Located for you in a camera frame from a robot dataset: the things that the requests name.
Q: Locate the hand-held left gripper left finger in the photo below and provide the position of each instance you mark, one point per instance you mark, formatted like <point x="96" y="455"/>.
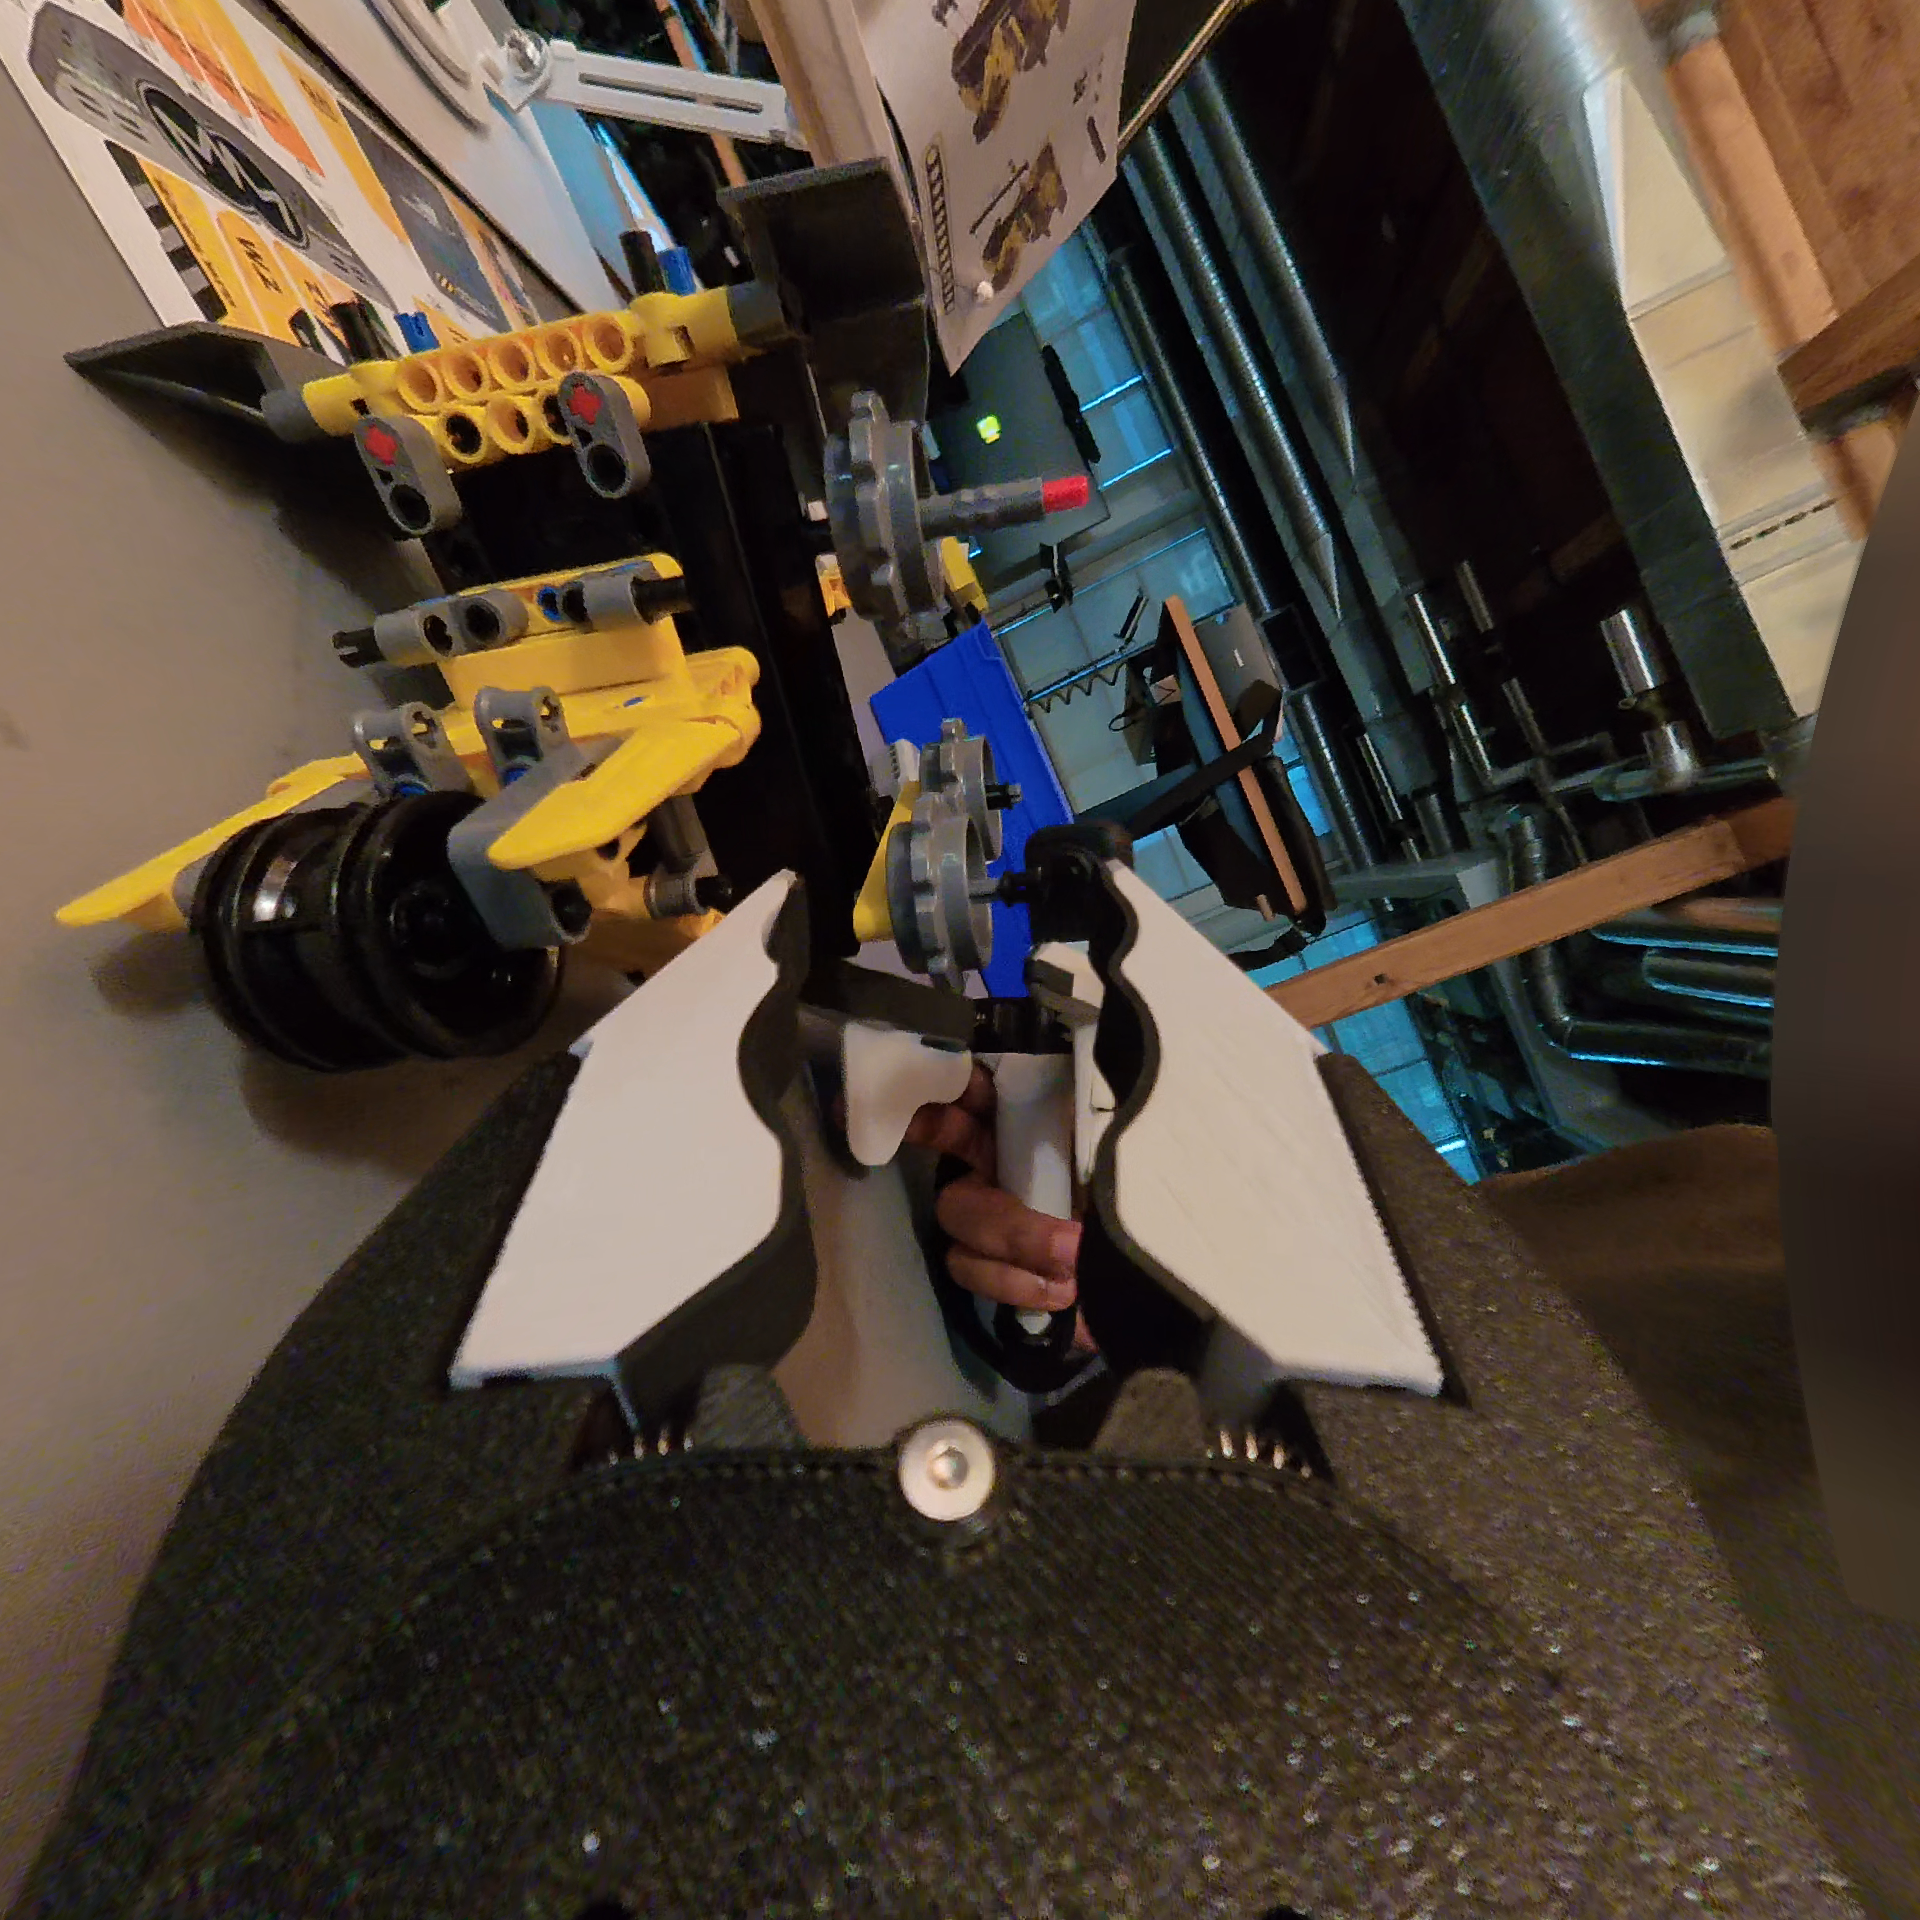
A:
<point x="645" y="1201"/>

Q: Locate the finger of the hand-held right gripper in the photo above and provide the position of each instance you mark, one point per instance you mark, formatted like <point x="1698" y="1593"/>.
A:
<point x="1066" y="990"/>
<point x="1073" y="878"/>

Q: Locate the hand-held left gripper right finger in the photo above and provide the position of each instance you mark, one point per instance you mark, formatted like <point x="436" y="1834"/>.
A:
<point x="1260" y="1201"/>

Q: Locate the grey toy wheel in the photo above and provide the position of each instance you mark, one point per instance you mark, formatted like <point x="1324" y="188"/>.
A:
<point x="937" y="893"/>

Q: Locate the yellow toy vehicle model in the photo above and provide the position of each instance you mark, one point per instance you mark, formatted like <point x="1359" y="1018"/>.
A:
<point x="629" y="676"/>

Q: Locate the person's right hand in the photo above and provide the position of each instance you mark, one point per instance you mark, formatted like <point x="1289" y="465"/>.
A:
<point x="1003" y="1254"/>

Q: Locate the blue plastic bin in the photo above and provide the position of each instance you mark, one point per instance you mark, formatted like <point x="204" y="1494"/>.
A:
<point x="937" y="682"/>

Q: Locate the long wooden beam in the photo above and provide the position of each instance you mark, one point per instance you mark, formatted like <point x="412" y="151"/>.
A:
<point x="1576" y="902"/>

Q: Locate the dark monitor green sticker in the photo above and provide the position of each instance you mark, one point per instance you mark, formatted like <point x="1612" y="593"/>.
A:
<point x="1020" y="390"/>

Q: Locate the open instruction booklet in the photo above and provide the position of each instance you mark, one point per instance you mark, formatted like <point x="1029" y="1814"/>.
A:
<point x="1020" y="90"/>

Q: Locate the white book stand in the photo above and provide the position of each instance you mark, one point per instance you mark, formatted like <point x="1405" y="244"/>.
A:
<point x="645" y="82"/>

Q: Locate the yellow grey sticker sheet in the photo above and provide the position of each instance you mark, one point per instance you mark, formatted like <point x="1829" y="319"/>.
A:
<point x="225" y="166"/>

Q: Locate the silver ventilation duct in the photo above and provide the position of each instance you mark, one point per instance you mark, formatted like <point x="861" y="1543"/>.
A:
<point x="1545" y="301"/>

